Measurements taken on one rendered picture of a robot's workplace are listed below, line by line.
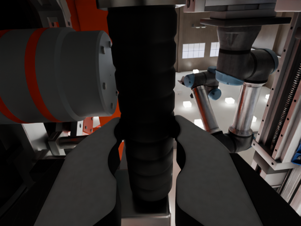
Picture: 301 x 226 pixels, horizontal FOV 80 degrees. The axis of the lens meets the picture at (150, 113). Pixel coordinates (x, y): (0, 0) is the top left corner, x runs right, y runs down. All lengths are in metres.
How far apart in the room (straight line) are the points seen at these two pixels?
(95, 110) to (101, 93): 0.03
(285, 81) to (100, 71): 0.58
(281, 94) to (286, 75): 0.06
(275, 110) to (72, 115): 0.64
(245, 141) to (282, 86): 0.44
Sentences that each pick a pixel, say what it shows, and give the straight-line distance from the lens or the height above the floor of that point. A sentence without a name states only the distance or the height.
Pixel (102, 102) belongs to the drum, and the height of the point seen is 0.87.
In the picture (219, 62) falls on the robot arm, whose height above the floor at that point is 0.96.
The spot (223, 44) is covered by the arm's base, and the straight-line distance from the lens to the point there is 0.78.
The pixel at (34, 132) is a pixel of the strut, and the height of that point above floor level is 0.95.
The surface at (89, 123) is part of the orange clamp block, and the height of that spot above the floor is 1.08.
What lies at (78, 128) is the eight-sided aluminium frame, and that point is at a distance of 0.55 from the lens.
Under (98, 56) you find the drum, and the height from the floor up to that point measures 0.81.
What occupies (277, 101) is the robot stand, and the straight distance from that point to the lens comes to 0.73.
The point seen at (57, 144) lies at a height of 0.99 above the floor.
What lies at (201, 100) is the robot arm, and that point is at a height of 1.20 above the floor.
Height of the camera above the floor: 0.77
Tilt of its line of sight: 29 degrees up
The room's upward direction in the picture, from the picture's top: 177 degrees clockwise
